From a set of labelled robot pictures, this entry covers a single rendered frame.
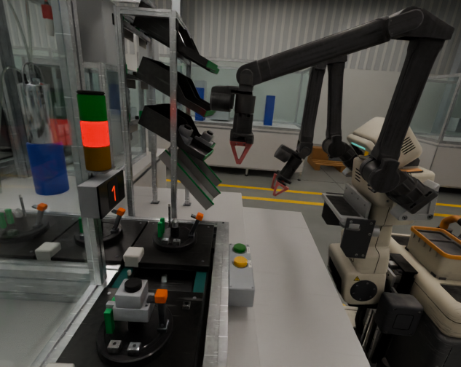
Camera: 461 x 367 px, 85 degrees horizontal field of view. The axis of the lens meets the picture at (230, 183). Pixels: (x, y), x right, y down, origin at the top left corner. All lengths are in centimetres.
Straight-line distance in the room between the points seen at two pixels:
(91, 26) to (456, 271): 221
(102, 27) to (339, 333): 192
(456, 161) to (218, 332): 550
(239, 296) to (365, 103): 949
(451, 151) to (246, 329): 528
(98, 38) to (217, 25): 766
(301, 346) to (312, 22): 927
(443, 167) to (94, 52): 539
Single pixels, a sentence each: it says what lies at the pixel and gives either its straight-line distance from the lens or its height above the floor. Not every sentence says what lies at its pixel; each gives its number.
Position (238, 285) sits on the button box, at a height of 96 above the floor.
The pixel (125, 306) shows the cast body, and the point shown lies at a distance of 53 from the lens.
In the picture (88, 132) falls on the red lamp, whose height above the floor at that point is 134.
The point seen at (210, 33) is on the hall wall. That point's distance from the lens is 945.
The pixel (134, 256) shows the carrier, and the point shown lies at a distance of 77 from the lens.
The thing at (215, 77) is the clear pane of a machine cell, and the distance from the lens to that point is 465.
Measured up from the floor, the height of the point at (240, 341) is 86.
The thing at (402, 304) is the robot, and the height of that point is 75.
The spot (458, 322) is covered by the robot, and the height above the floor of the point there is 77.
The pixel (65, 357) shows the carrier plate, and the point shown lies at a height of 97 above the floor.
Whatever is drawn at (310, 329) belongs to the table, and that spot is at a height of 86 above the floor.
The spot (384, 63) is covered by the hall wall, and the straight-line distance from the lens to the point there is 1013.
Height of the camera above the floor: 143
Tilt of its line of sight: 19 degrees down
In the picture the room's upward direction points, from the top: 4 degrees clockwise
